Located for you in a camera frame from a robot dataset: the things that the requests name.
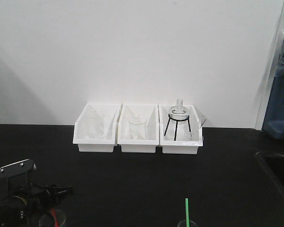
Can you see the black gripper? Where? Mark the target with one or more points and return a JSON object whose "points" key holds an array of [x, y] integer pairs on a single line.
{"points": [[30, 196]]}

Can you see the green plastic spoon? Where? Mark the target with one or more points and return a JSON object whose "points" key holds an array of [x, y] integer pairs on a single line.
{"points": [[187, 212]]}

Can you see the red plastic spoon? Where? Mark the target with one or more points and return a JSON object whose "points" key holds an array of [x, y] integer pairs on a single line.
{"points": [[53, 213]]}

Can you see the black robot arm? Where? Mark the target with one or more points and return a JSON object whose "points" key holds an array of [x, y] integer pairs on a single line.
{"points": [[14, 218]]}

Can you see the front left glass beaker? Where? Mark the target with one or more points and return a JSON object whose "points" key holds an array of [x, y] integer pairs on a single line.
{"points": [[61, 217]]}

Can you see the left white plastic bin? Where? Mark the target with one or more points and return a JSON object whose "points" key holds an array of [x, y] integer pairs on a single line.
{"points": [[108, 141]]}

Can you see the white plastic bin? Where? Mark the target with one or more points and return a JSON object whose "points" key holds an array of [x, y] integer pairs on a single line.
{"points": [[108, 141], [181, 145], [151, 112]]}

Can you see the glass beaker in left bin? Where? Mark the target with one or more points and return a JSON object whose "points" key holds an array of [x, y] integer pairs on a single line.
{"points": [[95, 123]]}

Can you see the glass beaker in bin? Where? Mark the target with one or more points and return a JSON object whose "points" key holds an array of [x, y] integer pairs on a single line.
{"points": [[95, 123], [137, 127]]}

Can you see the middle white plastic bin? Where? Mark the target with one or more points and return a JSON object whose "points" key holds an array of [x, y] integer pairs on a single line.
{"points": [[151, 112]]}

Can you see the glass beaker in middle bin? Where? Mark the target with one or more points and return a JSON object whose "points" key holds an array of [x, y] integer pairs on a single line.
{"points": [[137, 127]]}

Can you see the front right glass beaker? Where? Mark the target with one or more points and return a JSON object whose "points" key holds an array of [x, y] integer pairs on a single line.
{"points": [[183, 223]]}

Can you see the right white plastic bin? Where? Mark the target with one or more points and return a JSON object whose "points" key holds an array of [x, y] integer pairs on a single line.
{"points": [[181, 145]]}

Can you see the round glass flask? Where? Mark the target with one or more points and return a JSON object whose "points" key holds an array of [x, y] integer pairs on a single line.
{"points": [[179, 112]]}

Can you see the glass funnel in right bin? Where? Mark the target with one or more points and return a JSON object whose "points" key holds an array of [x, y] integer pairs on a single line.
{"points": [[196, 123]]}

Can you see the black sink basin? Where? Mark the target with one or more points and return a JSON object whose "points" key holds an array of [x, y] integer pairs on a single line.
{"points": [[274, 163]]}

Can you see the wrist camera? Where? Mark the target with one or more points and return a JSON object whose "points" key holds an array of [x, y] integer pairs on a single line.
{"points": [[17, 168]]}

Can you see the black wire tripod stand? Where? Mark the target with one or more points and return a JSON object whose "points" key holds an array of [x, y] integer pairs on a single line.
{"points": [[175, 129]]}

